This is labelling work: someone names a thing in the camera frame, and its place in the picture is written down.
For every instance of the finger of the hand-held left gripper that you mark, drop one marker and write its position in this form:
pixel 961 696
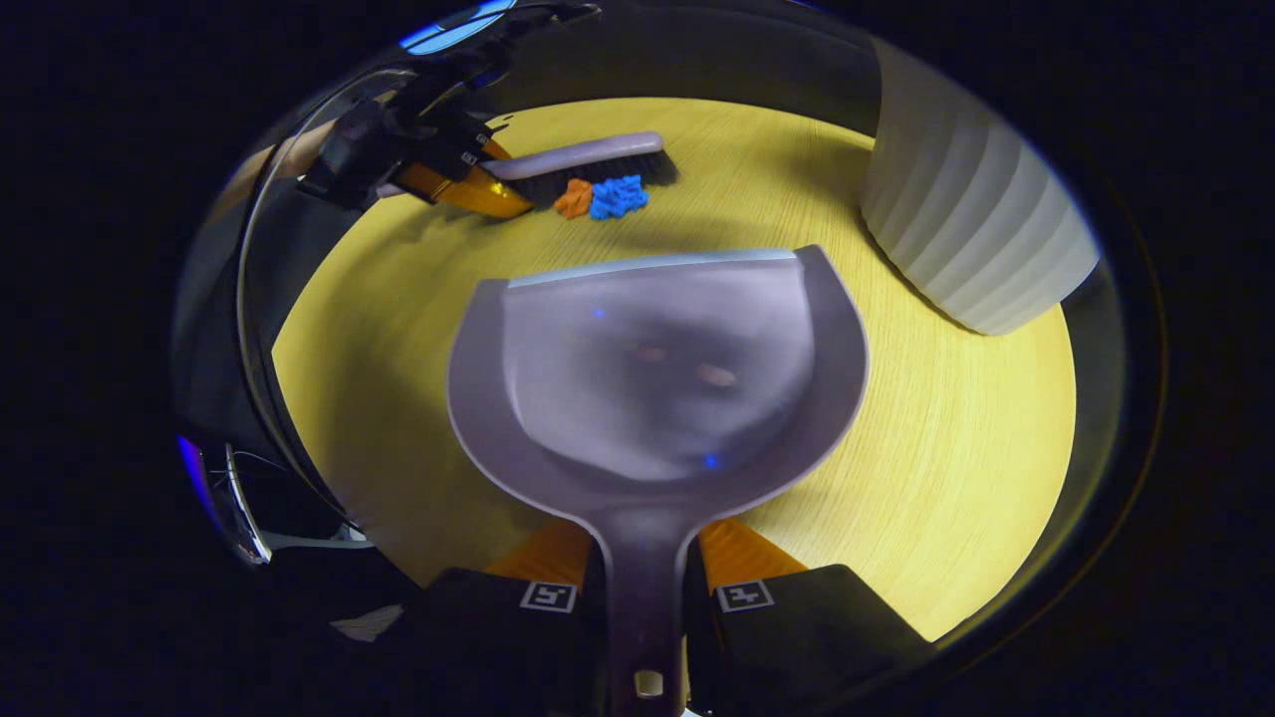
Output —
pixel 468 189
pixel 488 139

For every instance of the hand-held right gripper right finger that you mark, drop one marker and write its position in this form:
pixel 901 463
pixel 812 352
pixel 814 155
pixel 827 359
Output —
pixel 797 637

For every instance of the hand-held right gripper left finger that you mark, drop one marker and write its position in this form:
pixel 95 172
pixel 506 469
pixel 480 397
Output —
pixel 498 647

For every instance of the orange trash piece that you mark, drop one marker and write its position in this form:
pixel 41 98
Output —
pixel 574 199

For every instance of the blue trash piece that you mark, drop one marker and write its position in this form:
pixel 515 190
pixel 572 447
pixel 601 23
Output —
pixel 618 197

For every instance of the pale purple dustpan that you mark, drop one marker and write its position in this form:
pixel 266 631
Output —
pixel 657 378

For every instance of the white ribbed garbage bin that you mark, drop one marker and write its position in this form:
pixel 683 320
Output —
pixel 976 229

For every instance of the grey metal frame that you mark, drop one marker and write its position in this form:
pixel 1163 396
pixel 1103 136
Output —
pixel 249 528

